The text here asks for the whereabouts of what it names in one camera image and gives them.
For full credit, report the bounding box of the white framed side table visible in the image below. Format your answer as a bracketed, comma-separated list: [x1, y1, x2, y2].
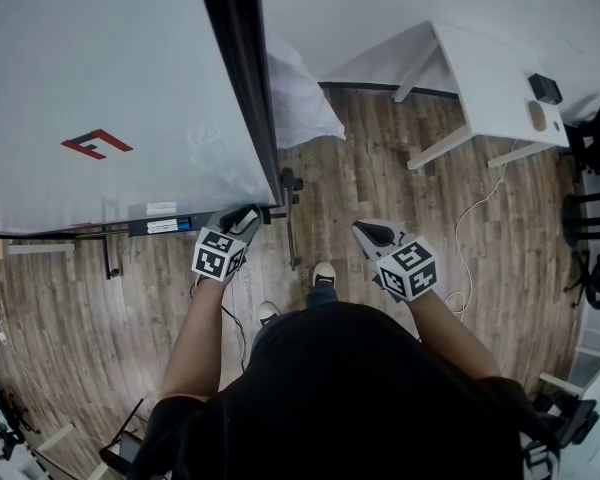
[22, 422, 107, 480]

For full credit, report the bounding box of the translucent plastic sheet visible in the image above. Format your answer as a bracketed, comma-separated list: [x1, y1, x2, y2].
[267, 32, 347, 150]

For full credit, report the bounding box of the person's right leg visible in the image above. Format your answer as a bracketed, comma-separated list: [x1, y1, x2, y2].
[304, 281, 340, 310]

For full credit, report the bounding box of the white marker with blue cap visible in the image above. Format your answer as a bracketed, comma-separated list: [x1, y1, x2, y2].
[146, 220, 195, 234]

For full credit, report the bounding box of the person's shoe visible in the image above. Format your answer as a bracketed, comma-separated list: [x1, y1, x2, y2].
[257, 300, 283, 327]
[312, 261, 338, 287]

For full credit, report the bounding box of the black folding chair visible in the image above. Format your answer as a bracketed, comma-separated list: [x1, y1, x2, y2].
[98, 397, 154, 480]

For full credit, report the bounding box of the person's left shoe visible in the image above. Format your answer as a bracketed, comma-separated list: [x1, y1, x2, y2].
[257, 300, 283, 327]

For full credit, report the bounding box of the person's leg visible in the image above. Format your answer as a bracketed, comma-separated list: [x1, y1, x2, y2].
[252, 315, 282, 350]
[304, 281, 340, 310]

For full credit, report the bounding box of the black framed whiteboard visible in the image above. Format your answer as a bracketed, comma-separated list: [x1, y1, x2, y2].
[0, 0, 284, 235]

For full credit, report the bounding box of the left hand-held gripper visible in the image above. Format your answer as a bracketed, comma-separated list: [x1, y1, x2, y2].
[190, 203, 264, 289]

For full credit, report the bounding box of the white floor cable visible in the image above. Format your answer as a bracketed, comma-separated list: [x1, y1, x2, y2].
[444, 137, 521, 320]

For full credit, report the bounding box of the black floor cable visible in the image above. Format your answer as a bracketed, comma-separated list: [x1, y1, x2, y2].
[189, 277, 249, 375]

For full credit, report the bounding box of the beige oblong object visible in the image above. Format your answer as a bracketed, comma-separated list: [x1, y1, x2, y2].
[527, 99, 549, 132]

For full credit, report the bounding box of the small black box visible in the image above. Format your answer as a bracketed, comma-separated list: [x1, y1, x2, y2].
[527, 71, 564, 106]

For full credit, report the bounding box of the person's right forearm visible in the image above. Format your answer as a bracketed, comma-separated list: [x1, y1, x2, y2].
[407, 287, 504, 382]

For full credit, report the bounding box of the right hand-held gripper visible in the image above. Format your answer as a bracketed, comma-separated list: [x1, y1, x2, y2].
[352, 217, 440, 303]

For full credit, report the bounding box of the black office chair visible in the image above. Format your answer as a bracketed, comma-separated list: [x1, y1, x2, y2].
[562, 190, 600, 312]
[534, 390, 600, 450]
[562, 101, 600, 177]

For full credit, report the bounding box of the person's left leg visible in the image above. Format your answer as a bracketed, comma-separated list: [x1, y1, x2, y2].
[252, 315, 282, 350]

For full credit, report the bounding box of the black metal stand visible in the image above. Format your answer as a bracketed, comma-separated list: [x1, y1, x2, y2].
[0, 390, 42, 462]

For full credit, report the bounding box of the white whiteboard eraser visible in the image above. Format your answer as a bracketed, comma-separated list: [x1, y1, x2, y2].
[236, 207, 262, 234]

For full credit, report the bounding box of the person's right shoe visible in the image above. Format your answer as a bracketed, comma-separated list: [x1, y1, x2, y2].
[312, 261, 338, 287]

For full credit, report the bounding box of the person's black shirt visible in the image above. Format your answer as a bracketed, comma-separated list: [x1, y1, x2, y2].
[132, 301, 556, 480]

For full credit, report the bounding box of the white storage shelf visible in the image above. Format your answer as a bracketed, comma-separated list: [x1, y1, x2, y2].
[539, 332, 600, 405]

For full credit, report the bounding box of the person's left forearm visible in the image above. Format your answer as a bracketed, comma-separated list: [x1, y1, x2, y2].
[158, 277, 226, 402]

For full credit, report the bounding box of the black marker tray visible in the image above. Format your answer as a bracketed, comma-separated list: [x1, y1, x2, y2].
[128, 213, 216, 238]

